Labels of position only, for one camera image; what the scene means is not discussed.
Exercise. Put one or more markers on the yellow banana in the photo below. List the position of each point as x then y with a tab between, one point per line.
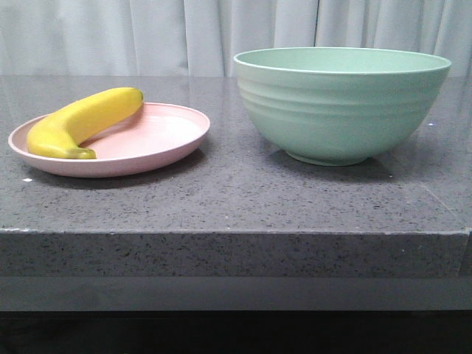
60	134

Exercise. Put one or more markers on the pink plate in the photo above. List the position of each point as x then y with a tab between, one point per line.
156	136

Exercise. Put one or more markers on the green ribbed bowl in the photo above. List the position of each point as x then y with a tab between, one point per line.
338	106

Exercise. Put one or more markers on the white curtain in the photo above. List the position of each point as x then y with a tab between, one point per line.
200	38

